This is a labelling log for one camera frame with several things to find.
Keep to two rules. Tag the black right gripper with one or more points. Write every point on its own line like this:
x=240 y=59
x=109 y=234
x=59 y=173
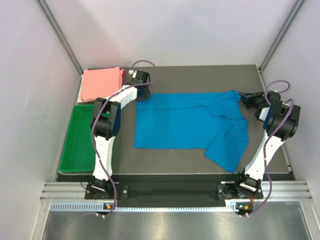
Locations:
x=248 y=97

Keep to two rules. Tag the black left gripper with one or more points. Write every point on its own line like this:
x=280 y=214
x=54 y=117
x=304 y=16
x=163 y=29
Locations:
x=145 y=96

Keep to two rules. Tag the blue t shirt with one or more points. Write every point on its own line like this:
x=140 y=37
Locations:
x=210 y=121

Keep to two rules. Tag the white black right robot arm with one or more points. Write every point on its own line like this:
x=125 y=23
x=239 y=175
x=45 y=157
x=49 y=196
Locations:
x=280 y=122

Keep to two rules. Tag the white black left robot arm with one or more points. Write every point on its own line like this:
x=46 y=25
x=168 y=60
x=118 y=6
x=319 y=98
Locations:
x=105 y=125

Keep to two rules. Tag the folded magenta t shirt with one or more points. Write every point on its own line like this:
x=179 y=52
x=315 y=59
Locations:
x=122 y=76

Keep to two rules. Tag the folded pink t shirt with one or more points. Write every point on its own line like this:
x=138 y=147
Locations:
x=100 y=83

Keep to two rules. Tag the green plastic tray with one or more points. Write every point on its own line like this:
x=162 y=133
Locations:
x=78 y=154

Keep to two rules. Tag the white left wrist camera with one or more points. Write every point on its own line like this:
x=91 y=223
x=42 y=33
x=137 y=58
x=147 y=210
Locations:
x=132 y=73

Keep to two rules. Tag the aluminium frame rail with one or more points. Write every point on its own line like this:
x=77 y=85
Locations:
x=74 y=191

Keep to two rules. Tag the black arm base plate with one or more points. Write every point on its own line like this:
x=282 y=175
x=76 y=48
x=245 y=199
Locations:
x=227 y=192

